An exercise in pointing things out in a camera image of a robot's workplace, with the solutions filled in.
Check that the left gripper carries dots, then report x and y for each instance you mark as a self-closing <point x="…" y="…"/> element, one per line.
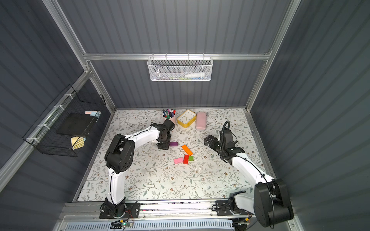
<point x="163" y="143"/>

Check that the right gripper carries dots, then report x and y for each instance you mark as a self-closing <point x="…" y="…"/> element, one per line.
<point x="213" y="143"/>

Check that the pink block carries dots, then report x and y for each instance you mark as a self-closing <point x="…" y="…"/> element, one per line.
<point x="178" y="160"/>

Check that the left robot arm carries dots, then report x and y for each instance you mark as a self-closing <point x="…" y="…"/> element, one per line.
<point x="120" y="154"/>

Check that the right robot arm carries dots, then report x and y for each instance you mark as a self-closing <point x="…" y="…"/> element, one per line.
<point x="270" y="202"/>

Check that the pink pen cup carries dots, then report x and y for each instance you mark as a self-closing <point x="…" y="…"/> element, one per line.
<point x="173" y="119"/>

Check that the orange block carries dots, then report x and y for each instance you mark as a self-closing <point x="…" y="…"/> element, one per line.
<point x="187" y="150"/>

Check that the pink pencil case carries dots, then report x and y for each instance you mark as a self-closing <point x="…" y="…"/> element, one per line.
<point x="201" y="121"/>

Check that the red block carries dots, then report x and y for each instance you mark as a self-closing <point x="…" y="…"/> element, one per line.
<point x="186" y="159"/>

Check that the yellow alarm clock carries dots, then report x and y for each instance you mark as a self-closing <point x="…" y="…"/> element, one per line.
<point x="186" y="119"/>

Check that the floral table mat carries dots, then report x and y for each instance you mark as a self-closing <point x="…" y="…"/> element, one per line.
<point x="154" y="175"/>

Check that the white bottle in basket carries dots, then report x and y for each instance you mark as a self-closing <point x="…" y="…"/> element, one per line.
<point x="198" y="75"/>

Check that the pastel sticky notes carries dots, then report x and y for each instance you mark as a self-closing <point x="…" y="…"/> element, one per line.
<point x="93" y="113"/>

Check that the yellow sticky notes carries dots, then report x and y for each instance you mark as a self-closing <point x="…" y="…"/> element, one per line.
<point x="77" y="142"/>

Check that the black notebook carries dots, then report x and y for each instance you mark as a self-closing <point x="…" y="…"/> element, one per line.
<point x="77" y="125"/>

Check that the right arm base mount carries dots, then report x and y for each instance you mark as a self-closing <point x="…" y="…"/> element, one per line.
<point x="228" y="208"/>

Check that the white mesh wall basket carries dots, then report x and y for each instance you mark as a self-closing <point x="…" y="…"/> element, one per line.
<point x="174" y="68"/>

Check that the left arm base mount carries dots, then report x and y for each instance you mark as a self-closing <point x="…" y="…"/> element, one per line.
<point x="122" y="210"/>

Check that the aluminium rail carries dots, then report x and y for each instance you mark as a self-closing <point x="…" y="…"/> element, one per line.
<point x="149" y="210"/>

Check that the black wire wall basket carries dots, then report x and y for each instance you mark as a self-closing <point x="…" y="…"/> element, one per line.
<point x="43" y="137"/>

